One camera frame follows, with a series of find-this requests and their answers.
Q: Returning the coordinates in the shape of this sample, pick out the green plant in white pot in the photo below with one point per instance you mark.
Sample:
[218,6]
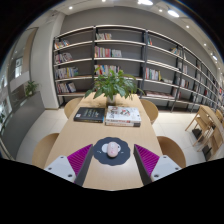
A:
[113,85]

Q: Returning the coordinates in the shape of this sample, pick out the pale pink computer mouse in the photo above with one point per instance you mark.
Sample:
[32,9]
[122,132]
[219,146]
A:
[113,149]

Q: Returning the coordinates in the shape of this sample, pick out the small green background plant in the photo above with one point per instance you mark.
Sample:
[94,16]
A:
[31,87]

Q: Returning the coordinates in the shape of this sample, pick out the open-frame wooden chair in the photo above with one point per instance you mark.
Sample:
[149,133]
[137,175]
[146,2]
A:
[205,121]

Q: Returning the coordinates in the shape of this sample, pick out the grey bookshelf unit with books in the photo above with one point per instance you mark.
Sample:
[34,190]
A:
[76,50]

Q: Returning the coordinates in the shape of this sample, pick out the ceiling lights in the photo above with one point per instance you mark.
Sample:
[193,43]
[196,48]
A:
[173,13]

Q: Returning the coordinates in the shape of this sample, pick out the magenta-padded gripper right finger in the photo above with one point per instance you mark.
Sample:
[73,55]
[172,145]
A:
[168,165]

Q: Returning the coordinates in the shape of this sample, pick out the white book with orange spine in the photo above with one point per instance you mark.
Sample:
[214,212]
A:
[121,124]

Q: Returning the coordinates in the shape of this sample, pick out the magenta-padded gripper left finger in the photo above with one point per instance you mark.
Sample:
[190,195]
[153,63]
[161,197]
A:
[58,165]

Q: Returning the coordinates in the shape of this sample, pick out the black hardcover book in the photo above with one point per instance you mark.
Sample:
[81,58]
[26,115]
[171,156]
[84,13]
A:
[89,114]

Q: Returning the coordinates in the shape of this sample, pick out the white illustrated thick book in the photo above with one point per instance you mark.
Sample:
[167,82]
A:
[123,114]

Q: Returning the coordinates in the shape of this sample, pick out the dark cloud-shaped mouse pad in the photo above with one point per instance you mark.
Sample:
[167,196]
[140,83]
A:
[100,156]

